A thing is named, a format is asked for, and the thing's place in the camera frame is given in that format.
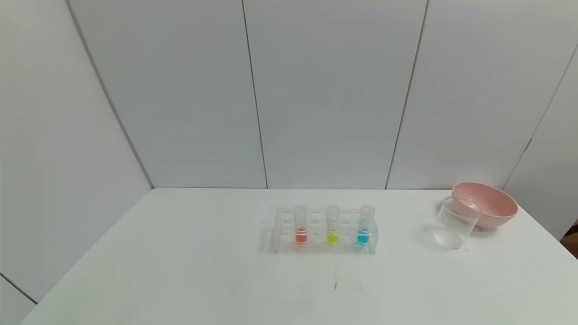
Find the clear graduated plastic test tube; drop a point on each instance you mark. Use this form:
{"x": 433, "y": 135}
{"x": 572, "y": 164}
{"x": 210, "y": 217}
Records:
{"x": 332, "y": 225}
{"x": 300, "y": 225}

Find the clear acrylic test tube rack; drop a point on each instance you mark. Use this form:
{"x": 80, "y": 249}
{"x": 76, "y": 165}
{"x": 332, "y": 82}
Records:
{"x": 316, "y": 234}

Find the test tube with blue liquid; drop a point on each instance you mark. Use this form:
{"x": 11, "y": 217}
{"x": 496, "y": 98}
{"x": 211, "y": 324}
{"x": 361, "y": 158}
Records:
{"x": 365, "y": 225}

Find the pink plastic bowl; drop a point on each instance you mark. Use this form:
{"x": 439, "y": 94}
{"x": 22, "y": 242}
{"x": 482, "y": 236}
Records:
{"x": 492, "y": 207}

